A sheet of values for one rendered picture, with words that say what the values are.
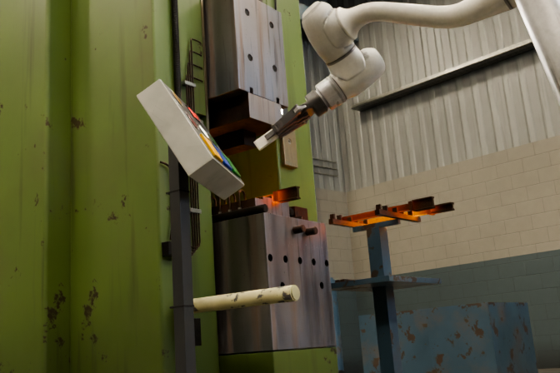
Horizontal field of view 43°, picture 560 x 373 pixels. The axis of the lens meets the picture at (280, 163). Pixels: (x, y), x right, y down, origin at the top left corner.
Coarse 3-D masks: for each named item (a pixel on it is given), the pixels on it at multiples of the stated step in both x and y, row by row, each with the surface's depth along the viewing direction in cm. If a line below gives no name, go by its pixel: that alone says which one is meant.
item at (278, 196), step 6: (294, 186) 251; (276, 192) 254; (282, 192) 254; (288, 192) 253; (294, 192) 251; (276, 198) 253; (282, 198) 254; (288, 198) 251; (294, 198) 250; (300, 198) 251
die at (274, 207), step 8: (248, 200) 247; (256, 200) 246; (264, 200) 250; (272, 200) 254; (216, 208) 256; (224, 208) 253; (232, 208) 251; (272, 208) 253; (280, 208) 257; (288, 208) 261; (288, 216) 260
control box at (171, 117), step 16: (160, 80) 194; (144, 96) 194; (160, 96) 193; (160, 112) 192; (176, 112) 191; (160, 128) 190; (176, 128) 190; (192, 128) 189; (176, 144) 188; (192, 144) 188; (192, 160) 186; (208, 160) 186; (192, 176) 187; (208, 176) 194; (224, 176) 201; (224, 192) 212
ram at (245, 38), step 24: (216, 0) 266; (240, 0) 264; (216, 24) 264; (240, 24) 260; (264, 24) 274; (216, 48) 262; (240, 48) 257; (264, 48) 270; (216, 72) 260; (240, 72) 254; (264, 72) 267; (216, 96) 258; (264, 96) 264
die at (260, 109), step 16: (240, 96) 258; (256, 96) 259; (208, 112) 265; (224, 112) 261; (240, 112) 256; (256, 112) 257; (272, 112) 266; (224, 128) 264; (240, 128) 265; (256, 128) 267
